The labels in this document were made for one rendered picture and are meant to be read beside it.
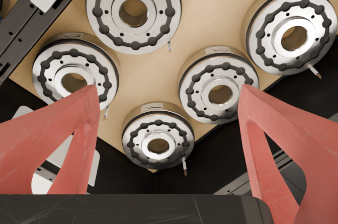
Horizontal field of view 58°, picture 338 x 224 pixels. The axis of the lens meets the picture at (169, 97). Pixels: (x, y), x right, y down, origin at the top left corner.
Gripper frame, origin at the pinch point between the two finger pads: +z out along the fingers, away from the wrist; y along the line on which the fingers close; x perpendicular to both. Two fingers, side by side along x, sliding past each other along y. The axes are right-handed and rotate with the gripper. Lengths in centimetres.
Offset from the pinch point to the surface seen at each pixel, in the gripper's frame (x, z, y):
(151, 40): 7.5, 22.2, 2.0
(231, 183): 23.2, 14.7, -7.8
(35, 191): 51, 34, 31
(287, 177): 34.4, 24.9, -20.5
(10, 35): 3.4, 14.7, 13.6
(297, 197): 40, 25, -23
